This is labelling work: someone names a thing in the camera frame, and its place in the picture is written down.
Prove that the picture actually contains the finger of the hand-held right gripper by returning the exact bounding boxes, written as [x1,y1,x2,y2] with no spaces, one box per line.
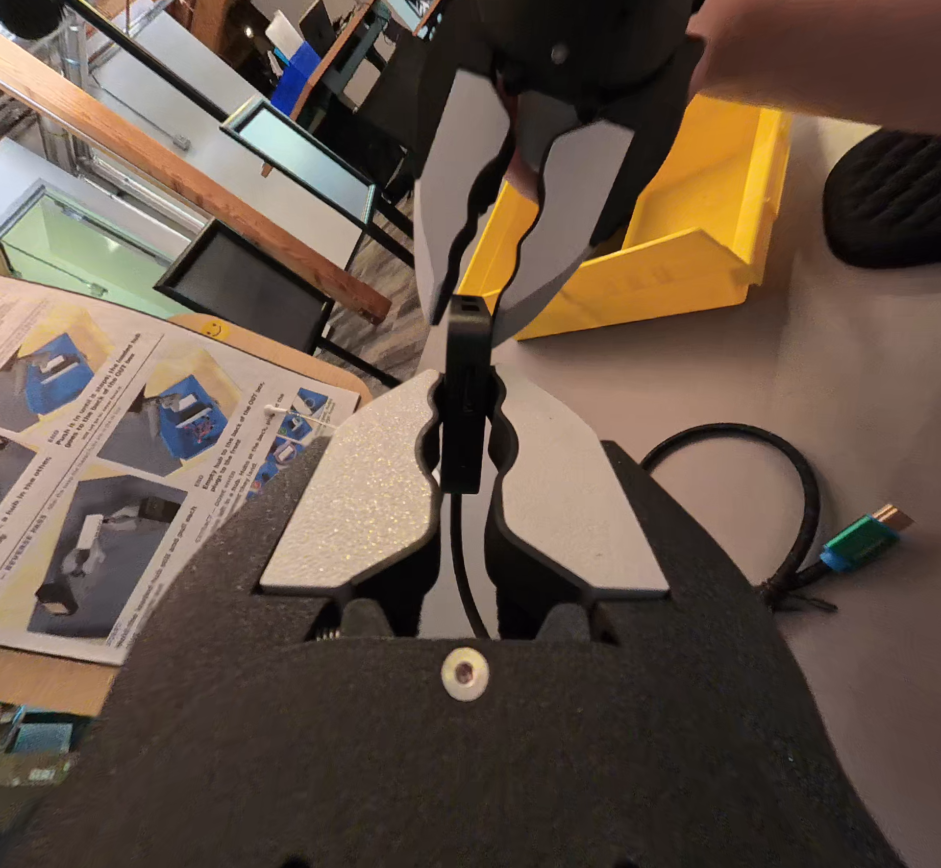
[483,90,636,346]
[411,69,519,328]

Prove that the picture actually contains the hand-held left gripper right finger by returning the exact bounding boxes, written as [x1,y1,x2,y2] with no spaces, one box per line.
[490,373,674,599]

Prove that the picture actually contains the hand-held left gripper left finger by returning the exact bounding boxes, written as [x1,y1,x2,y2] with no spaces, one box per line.
[258,373,444,599]

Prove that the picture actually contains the yellow plastic bin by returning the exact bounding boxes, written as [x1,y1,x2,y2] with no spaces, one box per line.
[462,93,796,344]

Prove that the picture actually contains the braided hdmi cable green plugs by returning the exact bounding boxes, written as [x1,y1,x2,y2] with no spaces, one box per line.
[639,422,917,615]

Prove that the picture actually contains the person's right forearm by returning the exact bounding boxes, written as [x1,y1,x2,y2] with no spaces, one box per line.
[686,0,941,137]

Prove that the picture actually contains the instruction sheet on stand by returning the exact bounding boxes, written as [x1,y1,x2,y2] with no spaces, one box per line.
[0,312,377,718]

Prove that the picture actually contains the printed instruction sheet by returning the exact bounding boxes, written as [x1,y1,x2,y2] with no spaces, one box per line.
[0,275,360,666]

